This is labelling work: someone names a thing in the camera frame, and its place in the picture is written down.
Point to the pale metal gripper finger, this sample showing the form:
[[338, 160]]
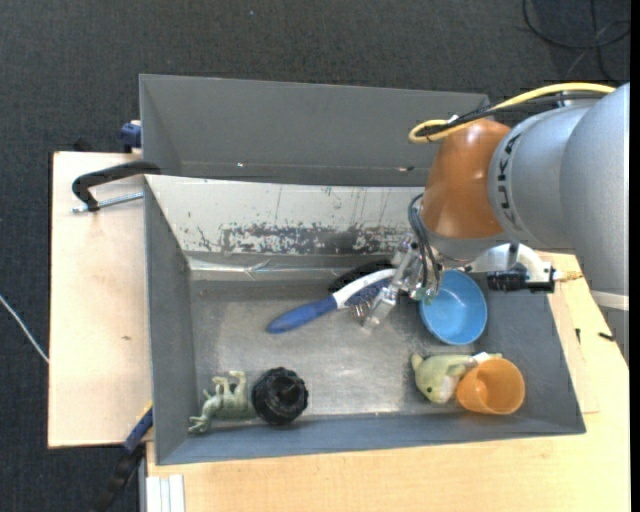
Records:
[[379, 312], [361, 310]]

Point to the blue and white brush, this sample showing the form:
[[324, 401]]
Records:
[[310, 312]]

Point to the blue bowl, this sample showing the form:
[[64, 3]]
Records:
[[457, 315]]

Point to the grey metal bin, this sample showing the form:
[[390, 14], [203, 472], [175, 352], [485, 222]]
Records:
[[320, 360]]

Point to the green plush toy animal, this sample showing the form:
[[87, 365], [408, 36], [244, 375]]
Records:
[[435, 377]]

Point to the black ribbed round knob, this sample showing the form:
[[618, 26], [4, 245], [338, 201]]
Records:
[[280, 396]]

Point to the orange cup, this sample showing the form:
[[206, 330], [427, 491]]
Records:
[[492, 387]]

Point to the green toy frog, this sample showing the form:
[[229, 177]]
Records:
[[226, 402]]

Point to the pale wood board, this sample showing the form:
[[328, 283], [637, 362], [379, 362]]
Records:
[[95, 310]]

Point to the black cylinder on white bracket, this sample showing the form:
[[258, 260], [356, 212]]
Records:
[[515, 280]]

